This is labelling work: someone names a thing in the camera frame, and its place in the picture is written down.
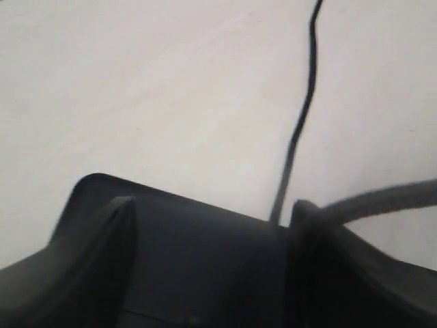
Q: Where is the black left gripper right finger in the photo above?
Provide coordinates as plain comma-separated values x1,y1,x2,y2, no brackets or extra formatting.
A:
285,200,436,327

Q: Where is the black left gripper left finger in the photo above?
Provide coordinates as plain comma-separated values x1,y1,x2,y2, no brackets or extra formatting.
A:
1,197,137,327

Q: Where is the black cord with loop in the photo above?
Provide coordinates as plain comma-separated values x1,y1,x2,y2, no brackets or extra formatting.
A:
268,0,437,228

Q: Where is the black plastic carry case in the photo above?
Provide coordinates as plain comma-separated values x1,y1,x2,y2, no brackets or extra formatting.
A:
47,172,437,328

